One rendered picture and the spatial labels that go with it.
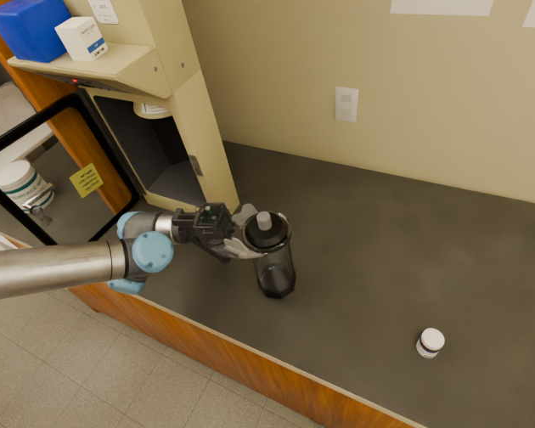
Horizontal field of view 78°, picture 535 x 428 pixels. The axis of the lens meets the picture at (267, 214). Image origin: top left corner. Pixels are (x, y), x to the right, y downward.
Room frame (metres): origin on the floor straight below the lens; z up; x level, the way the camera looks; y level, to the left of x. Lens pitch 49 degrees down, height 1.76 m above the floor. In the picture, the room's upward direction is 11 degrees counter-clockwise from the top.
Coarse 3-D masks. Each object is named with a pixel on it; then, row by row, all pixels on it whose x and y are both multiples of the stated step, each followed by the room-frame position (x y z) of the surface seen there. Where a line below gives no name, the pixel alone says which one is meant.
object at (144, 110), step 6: (138, 108) 0.80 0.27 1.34; (144, 108) 0.79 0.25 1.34; (150, 108) 0.78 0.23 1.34; (156, 108) 0.78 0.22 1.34; (162, 108) 0.78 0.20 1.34; (138, 114) 0.80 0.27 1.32; (144, 114) 0.79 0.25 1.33; (150, 114) 0.78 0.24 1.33; (156, 114) 0.77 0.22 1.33; (162, 114) 0.77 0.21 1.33; (168, 114) 0.77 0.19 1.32
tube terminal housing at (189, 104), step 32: (64, 0) 0.81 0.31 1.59; (128, 0) 0.71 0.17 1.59; (160, 0) 0.74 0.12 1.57; (128, 32) 0.73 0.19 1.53; (160, 32) 0.72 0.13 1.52; (192, 64) 0.77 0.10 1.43; (128, 96) 0.78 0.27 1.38; (192, 96) 0.74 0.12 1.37; (192, 128) 0.71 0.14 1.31; (128, 160) 0.86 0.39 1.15; (224, 160) 0.77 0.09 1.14; (224, 192) 0.74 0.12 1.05
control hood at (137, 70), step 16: (112, 48) 0.72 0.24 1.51; (128, 48) 0.71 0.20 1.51; (144, 48) 0.69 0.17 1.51; (16, 64) 0.76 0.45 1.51; (32, 64) 0.73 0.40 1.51; (48, 64) 0.71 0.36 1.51; (64, 64) 0.70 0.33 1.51; (80, 64) 0.68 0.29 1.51; (96, 64) 0.67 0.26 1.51; (112, 64) 0.65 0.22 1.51; (128, 64) 0.64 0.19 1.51; (144, 64) 0.66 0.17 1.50; (160, 64) 0.69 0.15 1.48; (96, 80) 0.66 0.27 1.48; (112, 80) 0.61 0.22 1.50; (128, 80) 0.62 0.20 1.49; (144, 80) 0.65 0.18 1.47; (160, 80) 0.68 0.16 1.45; (160, 96) 0.67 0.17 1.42
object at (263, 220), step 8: (256, 216) 0.45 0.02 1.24; (264, 216) 0.44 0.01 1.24; (272, 216) 0.47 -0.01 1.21; (248, 224) 0.46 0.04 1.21; (256, 224) 0.45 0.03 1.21; (264, 224) 0.43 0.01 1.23; (272, 224) 0.44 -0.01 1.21; (280, 224) 0.44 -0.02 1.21; (248, 232) 0.44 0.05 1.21; (256, 232) 0.43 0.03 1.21; (264, 232) 0.43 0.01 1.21; (272, 232) 0.42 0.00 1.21; (280, 232) 0.42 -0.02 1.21; (256, 240) 0.41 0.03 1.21; (264, 240) 0.41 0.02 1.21; (272, 240) 0.41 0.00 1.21; (280, 240) 0.41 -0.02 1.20
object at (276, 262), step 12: (252, 216) 0.49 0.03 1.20; (288, 228) 0.43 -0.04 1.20; (276, 252) 0.40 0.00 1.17; (288, 252) 0.42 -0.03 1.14; (264, 264) 0.40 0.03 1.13; (276, 264) 0.40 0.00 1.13; (288, 264) 0.41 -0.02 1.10; (264, 276) 0.41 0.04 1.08; (276, 276) 0.40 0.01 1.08; (288, 276) 0.41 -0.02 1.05; (264, 288) 0.41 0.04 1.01; (276, 288) 0.40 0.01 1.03
